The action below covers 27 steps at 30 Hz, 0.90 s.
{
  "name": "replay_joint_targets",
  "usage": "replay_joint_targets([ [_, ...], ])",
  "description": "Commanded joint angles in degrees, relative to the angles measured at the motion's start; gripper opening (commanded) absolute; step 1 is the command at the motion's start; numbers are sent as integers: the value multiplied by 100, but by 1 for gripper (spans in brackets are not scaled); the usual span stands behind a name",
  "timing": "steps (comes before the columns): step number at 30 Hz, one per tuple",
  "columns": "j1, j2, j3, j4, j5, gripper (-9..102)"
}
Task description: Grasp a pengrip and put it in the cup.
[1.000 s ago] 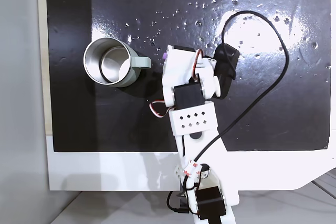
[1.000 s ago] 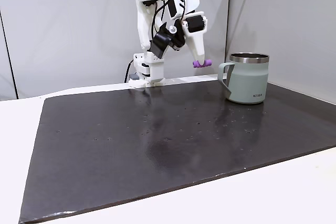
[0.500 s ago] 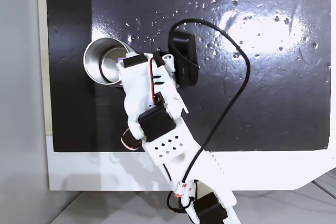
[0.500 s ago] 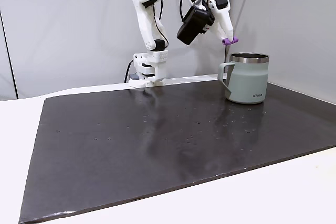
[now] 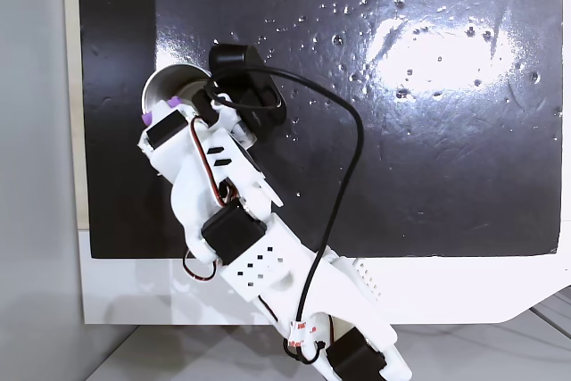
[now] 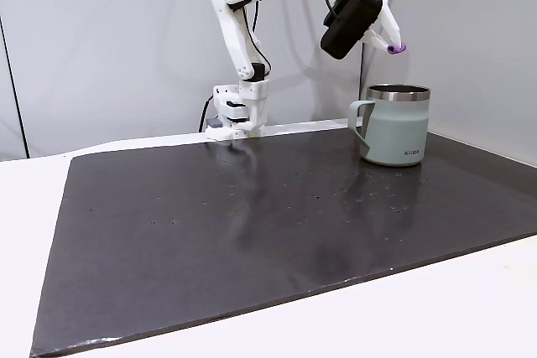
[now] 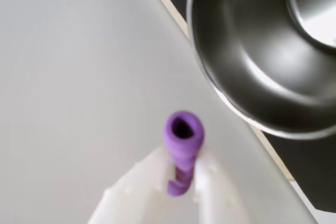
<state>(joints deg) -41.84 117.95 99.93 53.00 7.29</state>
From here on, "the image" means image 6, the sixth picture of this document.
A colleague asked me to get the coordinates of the black table mat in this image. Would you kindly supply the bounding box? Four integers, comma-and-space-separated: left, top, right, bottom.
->
29, 126, 537, 358

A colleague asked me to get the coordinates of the black camera cable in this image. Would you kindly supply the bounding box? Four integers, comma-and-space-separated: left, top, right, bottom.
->
247, 0, 367, 79

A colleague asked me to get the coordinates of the black base cable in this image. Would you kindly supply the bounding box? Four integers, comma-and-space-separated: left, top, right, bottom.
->
198, 96, 216, 133

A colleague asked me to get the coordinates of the pale green steel mug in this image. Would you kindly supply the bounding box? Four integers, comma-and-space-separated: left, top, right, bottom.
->
347, 83, 432, 168

